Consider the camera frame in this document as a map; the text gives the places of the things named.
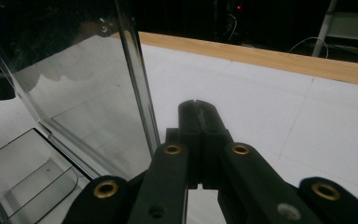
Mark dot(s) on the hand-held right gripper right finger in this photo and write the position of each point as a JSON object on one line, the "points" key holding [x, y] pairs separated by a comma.
{"points": [[213, 133]]}

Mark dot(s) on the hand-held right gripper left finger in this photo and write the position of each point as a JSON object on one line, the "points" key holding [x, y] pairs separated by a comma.
{"points": [[188, 124]]}

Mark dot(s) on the smoked clear acrylic holder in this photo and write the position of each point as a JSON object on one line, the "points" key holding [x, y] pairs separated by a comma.
{"points": [[90, 102]]}

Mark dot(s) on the dark device with red light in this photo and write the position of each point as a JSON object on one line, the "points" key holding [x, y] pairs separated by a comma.
{"points": [[233, 12]]}

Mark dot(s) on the white metal stand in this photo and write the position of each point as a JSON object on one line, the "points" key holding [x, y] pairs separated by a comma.
{"points": [[323, 28]]}

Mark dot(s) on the grey panel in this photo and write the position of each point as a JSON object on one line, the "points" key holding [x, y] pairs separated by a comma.
{"points": [[354, 26]]}

